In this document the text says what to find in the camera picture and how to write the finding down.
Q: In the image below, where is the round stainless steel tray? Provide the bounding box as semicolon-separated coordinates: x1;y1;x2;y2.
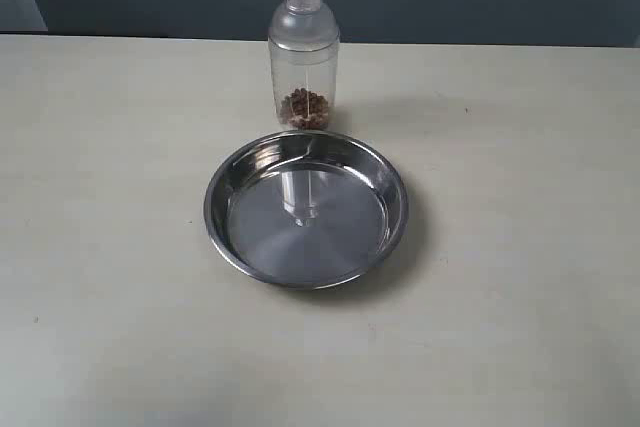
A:
203;130;409;290

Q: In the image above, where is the clear plastic shaker bottle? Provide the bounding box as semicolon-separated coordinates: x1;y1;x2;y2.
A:
268;0;340;130

